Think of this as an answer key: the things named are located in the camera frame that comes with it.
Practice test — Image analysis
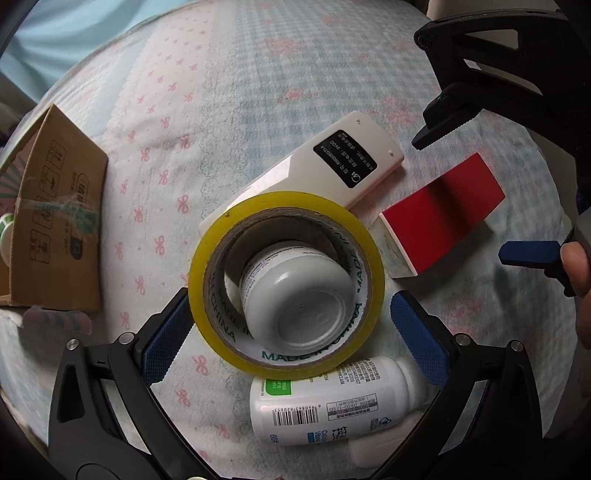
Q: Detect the white bottle with green label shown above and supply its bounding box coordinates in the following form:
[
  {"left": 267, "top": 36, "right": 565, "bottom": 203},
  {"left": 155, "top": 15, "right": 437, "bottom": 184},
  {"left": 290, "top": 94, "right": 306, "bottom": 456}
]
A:
[{"left": 249, "top": 356, "right": 428, "bottom": 448}]

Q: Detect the checked floral bed sheet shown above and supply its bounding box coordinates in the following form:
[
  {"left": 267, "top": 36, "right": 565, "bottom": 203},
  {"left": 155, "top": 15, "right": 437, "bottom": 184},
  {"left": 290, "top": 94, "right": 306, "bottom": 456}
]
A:
[{"left": 0, "top": 0, "right": 583, "bottom": 480}]

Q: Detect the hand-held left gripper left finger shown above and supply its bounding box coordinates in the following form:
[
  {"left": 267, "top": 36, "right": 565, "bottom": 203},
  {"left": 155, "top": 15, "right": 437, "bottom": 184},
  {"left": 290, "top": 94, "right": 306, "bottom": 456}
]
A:
[{"left": 47, "top": 288, "right": 219, "bottom": 480}]

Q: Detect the pink striped item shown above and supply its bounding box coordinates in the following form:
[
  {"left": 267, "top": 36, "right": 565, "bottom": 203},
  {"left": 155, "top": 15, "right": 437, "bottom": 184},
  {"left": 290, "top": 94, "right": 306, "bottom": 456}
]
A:
[{"left": 22, "top": 305, "right": 93, "bottom": 337}]

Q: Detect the white remote control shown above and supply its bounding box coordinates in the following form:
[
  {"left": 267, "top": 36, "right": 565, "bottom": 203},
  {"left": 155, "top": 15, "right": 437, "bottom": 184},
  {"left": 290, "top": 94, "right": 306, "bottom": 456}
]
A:
[{"left": 199, "top": 110, "right": 406, "bottom": 236}]

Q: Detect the small white plastic jar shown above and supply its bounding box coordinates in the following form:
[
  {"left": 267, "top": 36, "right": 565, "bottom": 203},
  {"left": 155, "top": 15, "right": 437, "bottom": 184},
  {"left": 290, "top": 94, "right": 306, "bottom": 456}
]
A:
[{"left": 239, "top": 244, "right": 358, "bottom": 348}]

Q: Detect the person's right hand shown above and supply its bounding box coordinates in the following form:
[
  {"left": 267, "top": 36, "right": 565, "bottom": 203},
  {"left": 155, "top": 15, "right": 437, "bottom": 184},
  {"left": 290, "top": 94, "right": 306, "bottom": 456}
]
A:
[{"left": 560, "top": 242, "right": 591, "bottom": 352}]

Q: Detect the brown cardboard box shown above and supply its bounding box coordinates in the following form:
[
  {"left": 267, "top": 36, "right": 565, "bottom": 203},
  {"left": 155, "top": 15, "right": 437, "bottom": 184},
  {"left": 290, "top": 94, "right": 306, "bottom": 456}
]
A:
[{"left": 0, "top": 104, "right": 109, "bottom": 311}]

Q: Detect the yellow packing tape roll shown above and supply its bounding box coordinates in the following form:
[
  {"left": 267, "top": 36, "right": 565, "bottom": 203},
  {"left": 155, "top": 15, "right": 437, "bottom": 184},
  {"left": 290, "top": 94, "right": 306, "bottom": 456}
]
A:
[{"left": 188, "top": 190, "right": 386, "bottom": 381}]

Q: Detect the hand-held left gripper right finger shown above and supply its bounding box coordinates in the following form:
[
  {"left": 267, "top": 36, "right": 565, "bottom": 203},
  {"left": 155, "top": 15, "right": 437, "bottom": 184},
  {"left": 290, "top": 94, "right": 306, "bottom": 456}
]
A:
[{"left": 369, "top": 290, "right": 546, "bottom": 480}]

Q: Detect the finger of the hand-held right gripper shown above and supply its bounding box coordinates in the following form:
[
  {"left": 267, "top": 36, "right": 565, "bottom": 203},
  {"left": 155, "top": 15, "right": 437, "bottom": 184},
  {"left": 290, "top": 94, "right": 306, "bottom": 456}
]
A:
[
  {"left": 499, "top": 240, "right": 577, "bottom": 297},
  {"left": 412, "top": 11, "right": 591, "bottom": 151}
]

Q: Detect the green and white round item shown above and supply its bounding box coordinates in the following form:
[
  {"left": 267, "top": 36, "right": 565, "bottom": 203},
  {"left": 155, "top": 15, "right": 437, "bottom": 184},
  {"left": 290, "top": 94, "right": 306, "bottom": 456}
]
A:
[{"left": 0, "top": 212, "right": 19, "bottom": 266}]

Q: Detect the light blue cloth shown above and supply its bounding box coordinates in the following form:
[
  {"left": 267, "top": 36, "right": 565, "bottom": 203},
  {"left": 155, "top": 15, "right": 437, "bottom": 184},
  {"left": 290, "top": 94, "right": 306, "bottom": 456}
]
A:
[{"left": 0, "top": 0, "right": 185, "bottom": 100}]

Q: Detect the red and white box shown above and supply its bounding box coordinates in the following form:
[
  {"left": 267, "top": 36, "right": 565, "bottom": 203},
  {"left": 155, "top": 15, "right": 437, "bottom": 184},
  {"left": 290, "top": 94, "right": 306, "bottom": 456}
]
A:
[{"left": 379, "top": 152, "right": 505, "bottom": 279}]

